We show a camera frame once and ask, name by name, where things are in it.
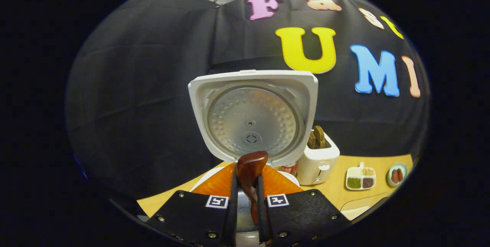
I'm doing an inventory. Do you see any white toaster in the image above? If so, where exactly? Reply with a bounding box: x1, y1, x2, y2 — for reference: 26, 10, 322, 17
295, 130, 340, 186

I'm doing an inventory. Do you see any clear bottle with red label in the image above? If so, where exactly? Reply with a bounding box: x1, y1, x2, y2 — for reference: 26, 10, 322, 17
279, 162, 299, 175

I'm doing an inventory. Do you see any white rice cooker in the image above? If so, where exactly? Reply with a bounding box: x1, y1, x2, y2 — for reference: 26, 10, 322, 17
188, 70, 319, 247

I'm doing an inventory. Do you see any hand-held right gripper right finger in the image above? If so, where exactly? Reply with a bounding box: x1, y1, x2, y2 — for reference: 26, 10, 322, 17
256, 165, 351, 245

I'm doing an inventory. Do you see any pale green plate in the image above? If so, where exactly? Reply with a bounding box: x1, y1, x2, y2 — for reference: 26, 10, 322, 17
387, 163, 408, 188

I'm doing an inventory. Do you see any black backdrop cloth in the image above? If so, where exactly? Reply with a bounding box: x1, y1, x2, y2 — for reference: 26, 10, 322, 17
65, 0, 431, 201

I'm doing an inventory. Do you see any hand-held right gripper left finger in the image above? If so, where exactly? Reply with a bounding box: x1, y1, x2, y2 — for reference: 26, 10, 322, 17
145, 162, 238, 247

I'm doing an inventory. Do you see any brown wooden spoon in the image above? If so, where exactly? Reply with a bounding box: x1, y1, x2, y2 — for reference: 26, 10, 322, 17
236, 150, 269, 226

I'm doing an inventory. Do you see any white divided dish with rice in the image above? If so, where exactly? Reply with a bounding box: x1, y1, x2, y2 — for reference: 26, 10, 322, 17
345, 162, 377, 191

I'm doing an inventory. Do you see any cream rectangular tray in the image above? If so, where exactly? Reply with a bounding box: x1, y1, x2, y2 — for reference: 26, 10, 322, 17
339, 191, 389, 221

